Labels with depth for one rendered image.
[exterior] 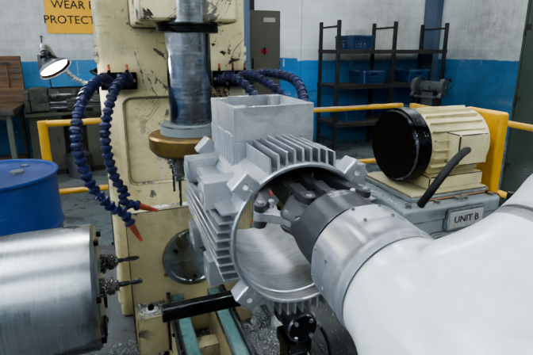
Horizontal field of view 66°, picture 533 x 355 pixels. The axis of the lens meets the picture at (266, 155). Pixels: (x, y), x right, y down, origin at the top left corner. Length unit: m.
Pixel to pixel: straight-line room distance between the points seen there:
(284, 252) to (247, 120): 0.19
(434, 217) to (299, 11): 5.69
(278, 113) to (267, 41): 5.81
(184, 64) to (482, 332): 0.71
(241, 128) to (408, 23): 7.11
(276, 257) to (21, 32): 5.66
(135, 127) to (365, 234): 0.84
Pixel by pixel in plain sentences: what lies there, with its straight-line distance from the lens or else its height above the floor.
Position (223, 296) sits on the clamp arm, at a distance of 0.87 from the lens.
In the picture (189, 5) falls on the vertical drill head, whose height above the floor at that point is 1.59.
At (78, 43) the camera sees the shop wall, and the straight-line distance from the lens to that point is 5.98.
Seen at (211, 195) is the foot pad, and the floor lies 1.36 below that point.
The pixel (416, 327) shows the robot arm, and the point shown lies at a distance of 0.24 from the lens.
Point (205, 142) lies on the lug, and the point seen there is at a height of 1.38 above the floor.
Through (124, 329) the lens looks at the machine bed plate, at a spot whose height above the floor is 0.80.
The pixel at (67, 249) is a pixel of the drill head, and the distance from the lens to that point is 0.85.
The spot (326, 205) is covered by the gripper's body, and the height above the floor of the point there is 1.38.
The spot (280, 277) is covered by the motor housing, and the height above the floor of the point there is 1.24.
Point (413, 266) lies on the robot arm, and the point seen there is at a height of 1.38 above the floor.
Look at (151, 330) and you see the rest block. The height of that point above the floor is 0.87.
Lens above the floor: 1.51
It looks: 14 degrees down
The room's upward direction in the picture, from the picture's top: straight up
